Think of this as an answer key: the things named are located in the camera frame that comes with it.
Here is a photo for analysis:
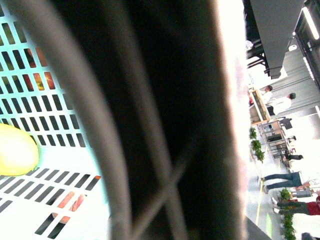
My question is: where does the mint green shopping basket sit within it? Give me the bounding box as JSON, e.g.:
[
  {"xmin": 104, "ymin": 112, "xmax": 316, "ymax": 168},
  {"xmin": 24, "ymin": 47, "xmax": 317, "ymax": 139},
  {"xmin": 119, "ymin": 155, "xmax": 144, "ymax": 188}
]
[{"xmin": 0, "ymin": 1, "xmax": 111, "ymax": 240}]

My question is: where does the yellow lemon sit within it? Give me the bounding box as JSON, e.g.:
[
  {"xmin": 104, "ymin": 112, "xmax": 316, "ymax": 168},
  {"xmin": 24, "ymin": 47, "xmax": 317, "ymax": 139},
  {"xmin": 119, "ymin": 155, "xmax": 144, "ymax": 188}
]
[{"xmin": 0, "ymin": 123, "xmax": 40, "ymax": 176}]

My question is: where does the pink peach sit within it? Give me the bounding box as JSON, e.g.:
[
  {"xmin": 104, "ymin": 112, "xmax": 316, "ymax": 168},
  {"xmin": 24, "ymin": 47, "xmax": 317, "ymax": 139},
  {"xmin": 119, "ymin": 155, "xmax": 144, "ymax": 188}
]
[{"xmin": 51, "ymin": 191, "xmax": 87, "ymax": 225}]

